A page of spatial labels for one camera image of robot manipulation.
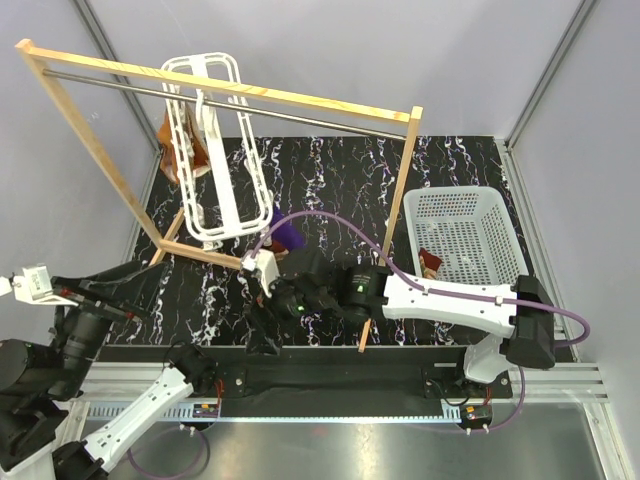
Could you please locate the wooden hanging rack frame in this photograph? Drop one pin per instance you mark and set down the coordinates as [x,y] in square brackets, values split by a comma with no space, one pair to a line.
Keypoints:
[37,59]

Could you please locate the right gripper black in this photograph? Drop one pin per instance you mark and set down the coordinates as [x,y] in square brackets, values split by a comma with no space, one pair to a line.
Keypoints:
[261,340]

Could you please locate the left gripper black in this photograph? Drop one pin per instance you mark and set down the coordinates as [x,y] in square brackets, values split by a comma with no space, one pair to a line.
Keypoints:
[128,289]

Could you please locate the striped sock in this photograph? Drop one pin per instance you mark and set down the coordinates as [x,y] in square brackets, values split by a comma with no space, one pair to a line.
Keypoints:
[429,264]
[279,250]

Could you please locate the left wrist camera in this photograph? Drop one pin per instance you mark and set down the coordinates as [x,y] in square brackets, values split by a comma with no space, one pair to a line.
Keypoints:
[33,286]

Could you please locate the orange sock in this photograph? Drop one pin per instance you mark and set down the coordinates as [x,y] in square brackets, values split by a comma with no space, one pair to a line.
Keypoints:
[199,160]

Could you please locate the purple sock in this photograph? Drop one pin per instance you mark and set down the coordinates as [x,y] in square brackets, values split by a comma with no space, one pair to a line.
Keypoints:
[289,236]

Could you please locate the white plastic basket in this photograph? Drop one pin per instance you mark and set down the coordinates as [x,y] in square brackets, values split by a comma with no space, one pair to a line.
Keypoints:
[469,229]

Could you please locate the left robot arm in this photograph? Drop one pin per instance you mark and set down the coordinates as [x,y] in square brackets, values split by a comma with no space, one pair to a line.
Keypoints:
[36,378]

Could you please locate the steel rack rod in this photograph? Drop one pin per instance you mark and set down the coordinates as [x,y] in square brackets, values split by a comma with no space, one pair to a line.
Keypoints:
[201,100]

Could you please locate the white plastic clip hanger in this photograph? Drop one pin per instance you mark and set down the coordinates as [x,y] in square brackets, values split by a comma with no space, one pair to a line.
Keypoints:
[230,225]

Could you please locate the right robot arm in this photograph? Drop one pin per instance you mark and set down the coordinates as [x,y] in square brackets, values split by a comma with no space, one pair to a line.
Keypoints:
[517,319]

